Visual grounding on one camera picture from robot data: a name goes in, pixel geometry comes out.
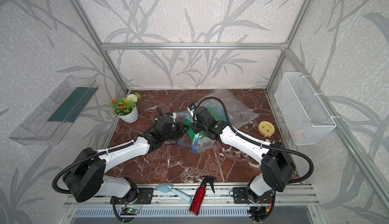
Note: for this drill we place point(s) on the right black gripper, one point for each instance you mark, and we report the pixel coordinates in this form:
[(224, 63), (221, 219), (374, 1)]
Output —
[(195, 130)]

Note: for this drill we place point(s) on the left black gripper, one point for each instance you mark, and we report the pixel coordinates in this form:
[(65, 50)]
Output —
[(182, 132)]

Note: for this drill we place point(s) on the green tank top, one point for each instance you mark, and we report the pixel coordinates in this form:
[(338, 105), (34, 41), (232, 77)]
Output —
[(217, 114)]

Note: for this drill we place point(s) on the clear vacuum bag blue zip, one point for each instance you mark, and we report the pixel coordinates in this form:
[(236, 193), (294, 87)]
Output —
[(239, 114)]

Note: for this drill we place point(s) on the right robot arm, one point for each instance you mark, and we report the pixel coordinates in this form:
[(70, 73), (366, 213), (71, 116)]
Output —
[(277, 166)]

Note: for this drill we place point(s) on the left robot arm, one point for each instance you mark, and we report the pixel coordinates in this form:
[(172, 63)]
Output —
[(87, 177)]

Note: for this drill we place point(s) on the potted plant white pot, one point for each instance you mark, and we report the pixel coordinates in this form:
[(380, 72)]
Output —
[(125, 108)]

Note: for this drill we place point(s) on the light blue brush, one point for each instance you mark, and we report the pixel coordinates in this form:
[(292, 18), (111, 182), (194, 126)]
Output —
[(166, 188)]

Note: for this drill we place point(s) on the yellow smiley sponge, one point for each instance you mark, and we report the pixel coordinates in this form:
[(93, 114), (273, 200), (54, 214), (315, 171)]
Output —
[(266, 129)]

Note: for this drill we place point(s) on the red spray bottle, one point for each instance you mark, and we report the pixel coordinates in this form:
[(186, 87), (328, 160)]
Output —
[(200, 194)]

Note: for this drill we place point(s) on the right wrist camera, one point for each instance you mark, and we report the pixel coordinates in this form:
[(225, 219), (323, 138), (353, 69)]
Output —
[(191, 108)]

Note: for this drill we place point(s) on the white wire basket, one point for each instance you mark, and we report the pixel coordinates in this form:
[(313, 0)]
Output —
[(305, 115)]

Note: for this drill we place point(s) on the clear plastic wall shelf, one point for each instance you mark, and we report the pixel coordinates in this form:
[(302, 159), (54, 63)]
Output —
[(51, 120)]

